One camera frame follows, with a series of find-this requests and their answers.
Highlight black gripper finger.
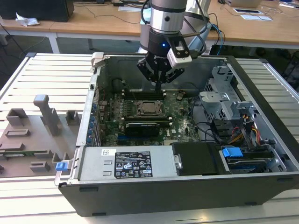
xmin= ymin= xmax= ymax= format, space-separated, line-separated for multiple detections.
xmin=158 ymin=67 xmax=185 ymax=93
xmin=136 ymin=58 xmax=160 ymax=93

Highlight metal CPU socket cover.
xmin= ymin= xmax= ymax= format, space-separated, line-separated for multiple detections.
xmin=137 ymin=100 xmax=164 ymax=117

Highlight silver CPU plate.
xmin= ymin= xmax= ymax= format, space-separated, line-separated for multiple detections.
xmin=142 ymin=103 xmax=157 ymax=112

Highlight black RAM slot bank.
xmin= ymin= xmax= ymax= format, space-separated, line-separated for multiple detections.
xmin=121 ymin=115 xmax=173 ymax=124
xmin=121 ymin=90 xmax=167 ymax=100

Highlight black CPU socket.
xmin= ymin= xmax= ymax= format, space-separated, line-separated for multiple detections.
xmin=123 ymin=99 xmax=167 ymax=117

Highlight silver drive cage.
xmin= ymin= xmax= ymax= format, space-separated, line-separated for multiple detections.
xmin=198 ymin=65 xmax=257 ymax=122

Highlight green motherboard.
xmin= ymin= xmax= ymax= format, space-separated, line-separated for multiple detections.
xmin=97 ymin=90 xmax=201 ymax=147

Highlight black graphics card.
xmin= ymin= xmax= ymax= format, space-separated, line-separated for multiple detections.
xmin=125 ymin=122 xmax=161 ymax=138

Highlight white paper sheet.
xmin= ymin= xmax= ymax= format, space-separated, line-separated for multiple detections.
xmin=118 ymin=6 xmax=143 ymax=12

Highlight wooden desk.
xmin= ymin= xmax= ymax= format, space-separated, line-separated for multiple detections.
xmin=0 ymin=19 xmax=57 ymax=38
xmin=205 ymin=0 xmax=299 ymax=49
xmin=50 ymin=0 xmax=211 ymax=42

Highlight black plastic shroud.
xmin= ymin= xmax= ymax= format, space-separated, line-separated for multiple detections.
xmin=171 ymin=141 xmax=221 ymax=176

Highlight blue disk carrier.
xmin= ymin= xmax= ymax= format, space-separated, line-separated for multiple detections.
xmin=222 ymin=146 xmax=268 ymax=174

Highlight white framed tablet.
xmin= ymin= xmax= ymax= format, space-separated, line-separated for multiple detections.
xmin=233 ymin=7 xmax=261 ymax=14

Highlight white paper sheets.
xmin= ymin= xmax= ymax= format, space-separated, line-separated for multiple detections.
xmin=240 ymin=14 xmax=273 ymax=21

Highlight silver power supply unit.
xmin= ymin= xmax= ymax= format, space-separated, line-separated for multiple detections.
xmin=78 ymin=146 xmax=178 ymax=182

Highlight black open PC case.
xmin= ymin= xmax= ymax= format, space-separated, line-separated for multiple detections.
xmin=54 ymin=52 xmax=299 ymax=217

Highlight black box on desk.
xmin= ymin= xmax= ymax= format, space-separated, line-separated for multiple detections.
xmin=0 ymin=0 xmax=75 ymax=23

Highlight crumpled white paper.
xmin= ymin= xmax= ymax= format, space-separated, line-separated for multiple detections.
xmin=15 ymin=12 xmax=40 ymax=27

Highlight grey parts rack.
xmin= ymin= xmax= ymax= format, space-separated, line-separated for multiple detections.
xmin=0 ymin=94 xmax=84 ymax=179

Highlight green RAM stick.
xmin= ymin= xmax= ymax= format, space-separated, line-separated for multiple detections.
xmin=0 ymin=151 xmax=47 ymax=158

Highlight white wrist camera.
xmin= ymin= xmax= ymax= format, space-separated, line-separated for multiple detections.
xmin=166 ymin=39 xmax=193 ymax=70

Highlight black internal cable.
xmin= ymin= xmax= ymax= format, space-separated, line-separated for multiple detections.
xmin=190 ymin=98 xmax=222 ymax=143

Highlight grey case latch handle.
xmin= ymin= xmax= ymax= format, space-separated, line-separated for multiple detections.
xmin=90 ymin=52 xmax=105 ymax=73

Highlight blue cable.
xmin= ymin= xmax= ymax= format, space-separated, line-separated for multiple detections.
xmin=211 ymin=23 xmax=226 ymax=56

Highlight orange yellow wire bundle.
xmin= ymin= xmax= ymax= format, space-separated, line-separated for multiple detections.
xmin=230 ymin=114 xmax=261 ymax=145

